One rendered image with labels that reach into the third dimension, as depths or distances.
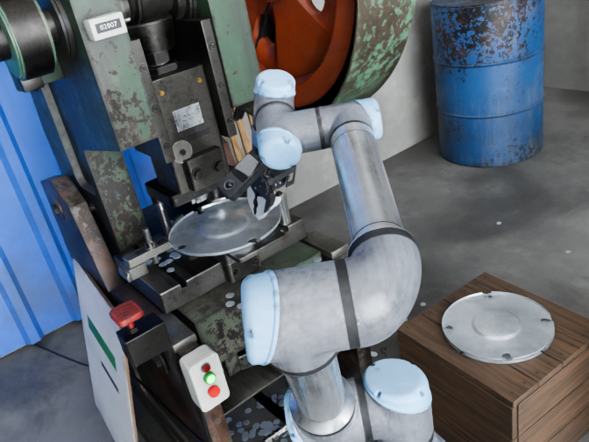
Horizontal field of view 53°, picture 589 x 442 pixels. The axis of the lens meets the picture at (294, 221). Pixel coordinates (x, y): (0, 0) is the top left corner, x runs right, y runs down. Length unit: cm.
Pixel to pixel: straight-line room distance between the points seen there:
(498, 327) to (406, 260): 97
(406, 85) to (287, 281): 308
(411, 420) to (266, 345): 46
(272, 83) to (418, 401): 62
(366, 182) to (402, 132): 292
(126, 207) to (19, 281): 111
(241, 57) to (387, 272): 84
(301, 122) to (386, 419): 54
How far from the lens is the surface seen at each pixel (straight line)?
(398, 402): 108
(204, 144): 147
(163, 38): 143
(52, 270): 274
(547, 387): 163
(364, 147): 94
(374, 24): 135
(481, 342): 167
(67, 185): 180
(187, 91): 143
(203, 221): 156
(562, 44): 462
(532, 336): 169
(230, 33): 143
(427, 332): 172
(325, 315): 71
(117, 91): 132
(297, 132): 102
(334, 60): 146
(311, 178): 334
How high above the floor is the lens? 145
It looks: 27 degrees down
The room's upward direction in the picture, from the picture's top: 12 degrees counter-clockwise
